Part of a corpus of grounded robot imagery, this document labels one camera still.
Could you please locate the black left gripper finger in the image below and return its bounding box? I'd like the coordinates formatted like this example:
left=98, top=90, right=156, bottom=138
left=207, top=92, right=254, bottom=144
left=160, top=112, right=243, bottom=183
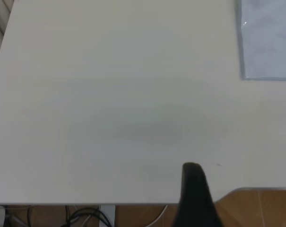
left=172, top=162, right=225, bottom=227

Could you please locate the black floor cable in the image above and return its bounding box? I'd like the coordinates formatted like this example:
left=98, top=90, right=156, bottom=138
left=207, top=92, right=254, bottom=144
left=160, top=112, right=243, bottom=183
left=64, top=205, right=111, bottom=227

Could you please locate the white floor cable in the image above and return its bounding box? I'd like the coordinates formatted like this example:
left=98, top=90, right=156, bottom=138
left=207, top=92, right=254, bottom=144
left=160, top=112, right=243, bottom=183
left=130, top=205, right=169, bottom=227

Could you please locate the clear plastic zip bag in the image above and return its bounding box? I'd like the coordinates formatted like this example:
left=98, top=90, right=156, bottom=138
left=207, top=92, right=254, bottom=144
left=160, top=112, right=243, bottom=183
left=234, top=0, right=286, bottom=82

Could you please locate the white table leg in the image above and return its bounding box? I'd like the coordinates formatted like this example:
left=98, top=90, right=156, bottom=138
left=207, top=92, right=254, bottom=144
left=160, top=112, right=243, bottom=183
left=99, top=205, right=116, bottom=227

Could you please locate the white paper stack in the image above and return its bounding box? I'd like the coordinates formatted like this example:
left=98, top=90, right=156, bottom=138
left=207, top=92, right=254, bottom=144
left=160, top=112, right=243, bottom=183
left=241, top=0, right=286, bottom=78

